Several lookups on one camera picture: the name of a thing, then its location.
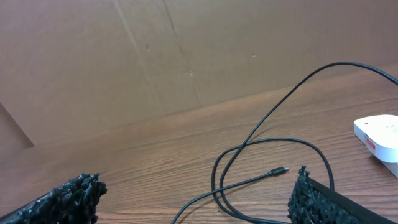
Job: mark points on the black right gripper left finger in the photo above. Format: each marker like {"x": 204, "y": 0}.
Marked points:
{"x": 74, "y": 202}

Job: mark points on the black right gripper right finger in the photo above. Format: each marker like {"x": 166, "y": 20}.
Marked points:
{"x": 313, "y": 203}

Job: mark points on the white power strip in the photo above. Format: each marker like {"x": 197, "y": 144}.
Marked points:
{"x": 379, "y": 134}

